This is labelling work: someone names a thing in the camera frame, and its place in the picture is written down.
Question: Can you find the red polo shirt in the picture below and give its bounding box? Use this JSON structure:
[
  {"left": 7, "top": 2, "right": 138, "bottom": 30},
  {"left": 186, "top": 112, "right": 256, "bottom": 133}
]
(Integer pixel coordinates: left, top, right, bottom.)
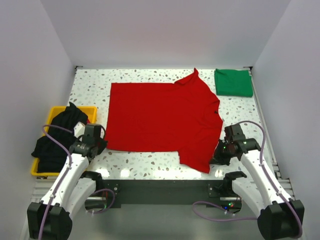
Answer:
[{"left": 105, "top": 70, "right": 223, "bottom": 174}]

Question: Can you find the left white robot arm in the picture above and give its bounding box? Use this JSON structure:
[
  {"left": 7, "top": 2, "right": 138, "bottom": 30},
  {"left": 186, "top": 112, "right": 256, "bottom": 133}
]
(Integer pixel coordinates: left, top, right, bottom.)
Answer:
[{"left": 27, "top": 122, "right": 107, "bottom": 240}]

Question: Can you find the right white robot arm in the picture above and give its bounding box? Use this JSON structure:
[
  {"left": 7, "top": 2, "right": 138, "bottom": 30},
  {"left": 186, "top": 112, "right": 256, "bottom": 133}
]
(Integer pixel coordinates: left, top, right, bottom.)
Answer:
[{"left": 212, "top": 123, "right": 305, "bottom": 240}]

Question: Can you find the yellow plastic bin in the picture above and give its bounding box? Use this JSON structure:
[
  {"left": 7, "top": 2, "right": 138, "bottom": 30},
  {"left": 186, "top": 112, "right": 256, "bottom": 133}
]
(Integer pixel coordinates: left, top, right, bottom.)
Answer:
[{"left": 30, "top": 106, "right": 98, "bottom": 177}]

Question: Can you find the black t shirt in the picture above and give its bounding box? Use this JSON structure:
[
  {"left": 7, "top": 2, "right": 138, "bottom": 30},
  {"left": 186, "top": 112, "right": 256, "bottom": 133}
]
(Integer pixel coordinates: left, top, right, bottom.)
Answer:
[{"left": 31, "top": 102, "right": 89, "bottom": 173}]

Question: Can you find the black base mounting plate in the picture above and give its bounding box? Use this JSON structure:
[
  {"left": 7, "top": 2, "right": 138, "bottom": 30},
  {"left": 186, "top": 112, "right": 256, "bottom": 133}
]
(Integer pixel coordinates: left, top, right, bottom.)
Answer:
[{"left": 96, "top": 179, "right": 243, "bottom": 211}]

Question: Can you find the folded green t shirt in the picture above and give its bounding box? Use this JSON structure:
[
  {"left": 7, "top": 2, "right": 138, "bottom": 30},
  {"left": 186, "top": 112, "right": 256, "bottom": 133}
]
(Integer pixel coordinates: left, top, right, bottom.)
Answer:
[{"left": 214, "top": 68, "right": 254, "bottom": 98}]

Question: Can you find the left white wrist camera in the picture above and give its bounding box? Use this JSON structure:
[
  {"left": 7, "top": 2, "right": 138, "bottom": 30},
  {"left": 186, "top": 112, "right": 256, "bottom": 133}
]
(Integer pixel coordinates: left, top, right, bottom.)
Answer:
[{"left": 73, "top": 122, "right": 86, "bottom": 138}]

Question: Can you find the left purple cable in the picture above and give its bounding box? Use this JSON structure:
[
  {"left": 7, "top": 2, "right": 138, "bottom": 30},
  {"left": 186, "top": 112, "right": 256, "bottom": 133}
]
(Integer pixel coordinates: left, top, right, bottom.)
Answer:
[{"left": 37, "top": 123, "right": 116, "bottom": 240}]

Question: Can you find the purple cable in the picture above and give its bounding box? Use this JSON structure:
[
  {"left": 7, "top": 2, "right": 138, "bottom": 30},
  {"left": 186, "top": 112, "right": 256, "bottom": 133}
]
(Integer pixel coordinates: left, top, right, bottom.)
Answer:
[
  {"left": 191, "top": 120, "right": 304, "bottom": 238},
  {"left": 37, "top": 123, "right": 116, "bottom": 240}
]

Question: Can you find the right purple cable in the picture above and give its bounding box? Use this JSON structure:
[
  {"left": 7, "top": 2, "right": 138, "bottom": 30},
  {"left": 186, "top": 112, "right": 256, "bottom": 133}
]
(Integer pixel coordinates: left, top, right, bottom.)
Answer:
[{"left": 191, "top": 120, "right": 304, "bottom": 238}]

